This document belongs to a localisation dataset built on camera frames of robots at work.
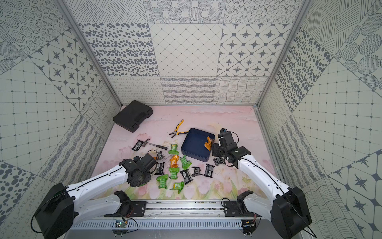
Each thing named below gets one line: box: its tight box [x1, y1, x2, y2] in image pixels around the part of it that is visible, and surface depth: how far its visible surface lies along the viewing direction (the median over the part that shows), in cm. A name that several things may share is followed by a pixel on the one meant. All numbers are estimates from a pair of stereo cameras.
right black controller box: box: [241, 219, 257, 235], surface depth 73 cm
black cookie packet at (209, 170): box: [203, 163, 215, 179], surface depth 88 cm
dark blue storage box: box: [181, 127, 216, 163], surface depth 99 cm
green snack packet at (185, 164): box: [180, 154, 193, 171], surface depth 91 cm
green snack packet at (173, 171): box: [168, 167, 181, 180], surface depth 87 cm
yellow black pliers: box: [168, 119, 190, 139], surface depth 106 cm
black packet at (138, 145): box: [130, 139, 144, 152], surface depth 97 cm
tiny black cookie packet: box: [156, 150, 166, 160], surface depth 94 cm
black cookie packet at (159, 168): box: [154, 161, 165, 175], surface depth 87 cm
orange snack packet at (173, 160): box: [170, 154, 180, 168], surface depth 92 cm
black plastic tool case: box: [112, 100, 154, 133], surface depth 110 cm
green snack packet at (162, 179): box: [156, 174, 169, 190], surface depth 83 cm
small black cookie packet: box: [191, 166, 203, 178], surface depth 87 cm
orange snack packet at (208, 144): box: [203, 136, 212, 151], surface depth 97 cm
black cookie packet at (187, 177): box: [180, 168, 194, 186], surface depth 85 cm
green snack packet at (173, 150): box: [168, 143, 180, 155], surface depth 97 cm
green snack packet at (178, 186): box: [169, 181, 185, 194], surface depth 81 cm
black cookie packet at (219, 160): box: [212, 156, 225, 166], surface depth 92 cm
